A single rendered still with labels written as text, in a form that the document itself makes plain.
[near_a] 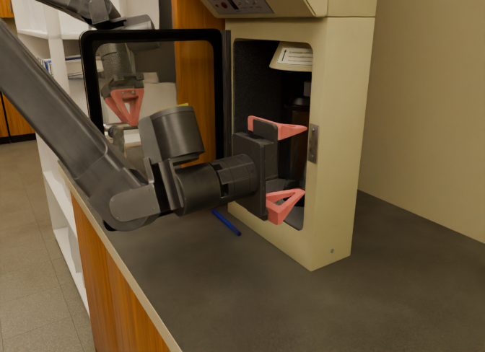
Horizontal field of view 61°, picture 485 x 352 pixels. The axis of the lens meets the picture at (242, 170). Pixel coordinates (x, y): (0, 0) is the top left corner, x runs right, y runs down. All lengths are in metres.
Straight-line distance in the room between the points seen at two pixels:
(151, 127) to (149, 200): 0.09
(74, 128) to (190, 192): 0.16
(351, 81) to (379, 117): 0.45
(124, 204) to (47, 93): 0.16
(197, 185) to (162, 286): 0.36
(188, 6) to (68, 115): 0.51
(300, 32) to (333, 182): 0.28
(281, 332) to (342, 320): 0.11
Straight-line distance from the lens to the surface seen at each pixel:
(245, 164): 0.51
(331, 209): 0.80
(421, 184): 1.15
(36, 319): 2.41
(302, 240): 0.83
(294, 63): 0.80
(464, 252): 1.01
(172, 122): 0.49
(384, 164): 1.21
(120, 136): 0.82
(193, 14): 0.97
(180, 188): 0.48
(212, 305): 0.75
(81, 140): 0.51
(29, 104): 0.55
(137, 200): 0.48
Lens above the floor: 1.40
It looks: 20 degrees down
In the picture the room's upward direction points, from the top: straight up
